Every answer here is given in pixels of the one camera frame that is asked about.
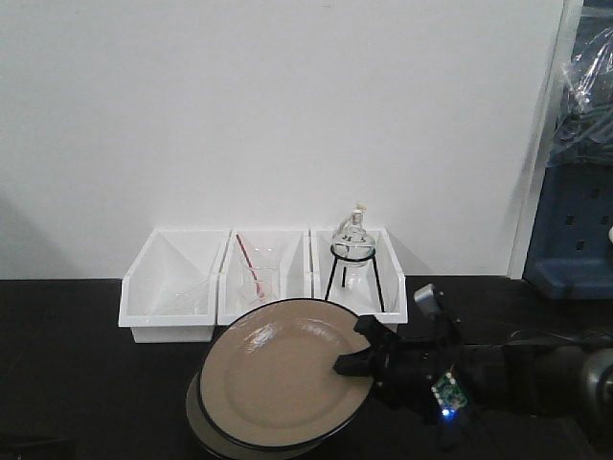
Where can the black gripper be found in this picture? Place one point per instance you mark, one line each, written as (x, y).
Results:
(403, 369)

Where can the beige round plate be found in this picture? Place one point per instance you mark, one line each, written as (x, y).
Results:
(218, 445)
(268, 380)

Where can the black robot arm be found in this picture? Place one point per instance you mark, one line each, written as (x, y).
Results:
(545, 375)

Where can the right white storage bin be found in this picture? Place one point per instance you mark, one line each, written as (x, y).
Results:
(362, 299)

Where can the white storage bin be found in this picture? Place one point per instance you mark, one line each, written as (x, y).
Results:
(362, 299)
(169, 260)
(293, 248)

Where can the green circuit board with led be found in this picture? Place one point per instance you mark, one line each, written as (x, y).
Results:
(450, 397)

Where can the round glass flask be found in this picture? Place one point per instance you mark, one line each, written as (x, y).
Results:
(351, 242)

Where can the red white stirring rod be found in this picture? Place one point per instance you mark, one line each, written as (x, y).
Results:
(260, 291)

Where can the glass beaker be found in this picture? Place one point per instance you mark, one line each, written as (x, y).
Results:
(260, 276)

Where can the middle white storage bin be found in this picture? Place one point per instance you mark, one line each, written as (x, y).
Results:
(293, 248)

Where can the glass funnel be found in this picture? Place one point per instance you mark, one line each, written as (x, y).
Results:
(190, 300)

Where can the left white storage bin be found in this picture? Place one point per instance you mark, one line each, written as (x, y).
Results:
(169, 260)

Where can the blue grey pegboard rack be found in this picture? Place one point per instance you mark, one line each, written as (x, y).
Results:
(570, 252)

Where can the clear plastic bag of tubes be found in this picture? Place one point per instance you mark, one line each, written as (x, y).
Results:
(583, 131)

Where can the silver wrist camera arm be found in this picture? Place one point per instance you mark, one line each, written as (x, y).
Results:
(429, 301)

